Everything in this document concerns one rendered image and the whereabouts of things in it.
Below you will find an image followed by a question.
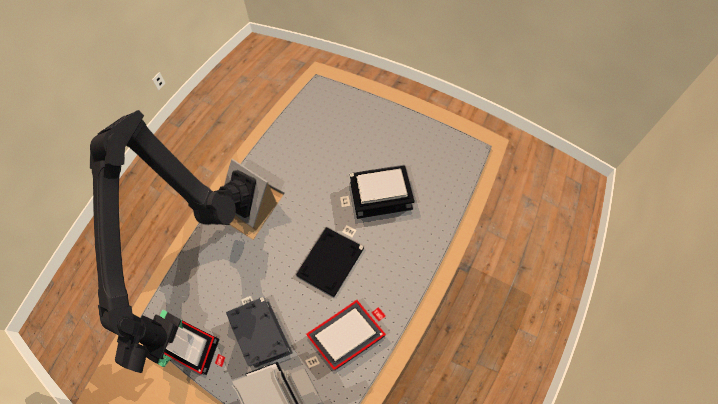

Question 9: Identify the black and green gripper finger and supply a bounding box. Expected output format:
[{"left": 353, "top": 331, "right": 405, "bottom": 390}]
[
  {"left": 157, "top": 355, "right": 172, "bottom": 367},
  {"left": 160, "top": 310, "right": 183, "bottom": 329}
]

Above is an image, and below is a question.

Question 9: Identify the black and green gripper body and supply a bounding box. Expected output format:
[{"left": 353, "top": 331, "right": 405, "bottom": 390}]
[{"left": 143, "top": 312, "right": 181, "bottom": 363}]

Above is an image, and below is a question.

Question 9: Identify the grey slotted rack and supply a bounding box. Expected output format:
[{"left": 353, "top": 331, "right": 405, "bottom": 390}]
[{"left": 232, "top": 367, "right": 323, "bottom": 404}]

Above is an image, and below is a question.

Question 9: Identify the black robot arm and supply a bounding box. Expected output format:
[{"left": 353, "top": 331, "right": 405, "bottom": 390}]
[{"left": 90, "top": 110, "right": 256, "bottom": 373}]

